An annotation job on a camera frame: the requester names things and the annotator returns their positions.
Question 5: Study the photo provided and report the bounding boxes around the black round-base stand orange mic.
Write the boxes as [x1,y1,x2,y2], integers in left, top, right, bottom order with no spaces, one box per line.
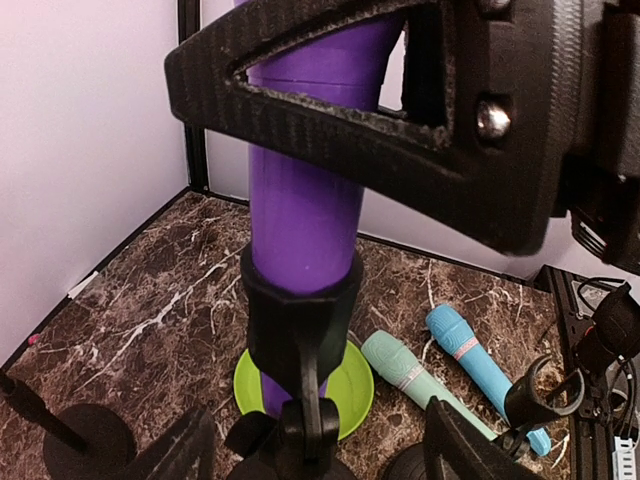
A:
[1,373,137,479]

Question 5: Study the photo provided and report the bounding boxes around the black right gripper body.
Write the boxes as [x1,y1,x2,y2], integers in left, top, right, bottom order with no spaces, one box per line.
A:
[556,1,639,273]

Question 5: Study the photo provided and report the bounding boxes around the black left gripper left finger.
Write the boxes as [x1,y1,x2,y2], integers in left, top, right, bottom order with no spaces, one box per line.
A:
[117,408,215,479]

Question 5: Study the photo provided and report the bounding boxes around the mint green microphone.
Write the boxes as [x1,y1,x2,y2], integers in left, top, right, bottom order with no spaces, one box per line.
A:
[361,330,497,441]

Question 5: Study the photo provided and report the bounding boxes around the black round-base stand purple mic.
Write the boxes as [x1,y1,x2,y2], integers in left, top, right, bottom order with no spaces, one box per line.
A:
[225,247,363,479]

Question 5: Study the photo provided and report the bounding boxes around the blue microphone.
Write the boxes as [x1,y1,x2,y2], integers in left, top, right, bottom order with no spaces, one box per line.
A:
[424,304,551,457]

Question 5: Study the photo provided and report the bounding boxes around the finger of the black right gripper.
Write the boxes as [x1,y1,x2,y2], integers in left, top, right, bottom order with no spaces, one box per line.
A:
[165,1,560,255]

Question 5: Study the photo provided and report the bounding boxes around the black round-base stand mint mic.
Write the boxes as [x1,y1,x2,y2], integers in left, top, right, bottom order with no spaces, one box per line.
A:
[382,355,585,479]

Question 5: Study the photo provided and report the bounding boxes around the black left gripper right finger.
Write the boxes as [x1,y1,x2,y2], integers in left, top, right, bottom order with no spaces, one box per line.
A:
[422,399,539,479]

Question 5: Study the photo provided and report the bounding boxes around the right black corner post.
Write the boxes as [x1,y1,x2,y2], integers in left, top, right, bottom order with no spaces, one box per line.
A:
[177,0,209,194]

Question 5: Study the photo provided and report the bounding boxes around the lime green plate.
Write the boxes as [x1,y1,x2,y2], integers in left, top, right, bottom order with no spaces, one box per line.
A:
[233,341,375,440]

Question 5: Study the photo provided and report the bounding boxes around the purple microphone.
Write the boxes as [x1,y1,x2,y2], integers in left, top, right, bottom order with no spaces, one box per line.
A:
[234,0,406,424]

